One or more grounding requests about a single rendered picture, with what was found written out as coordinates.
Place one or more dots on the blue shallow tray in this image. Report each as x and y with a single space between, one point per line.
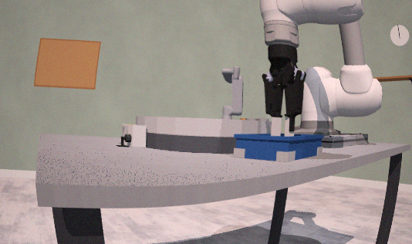
277 148

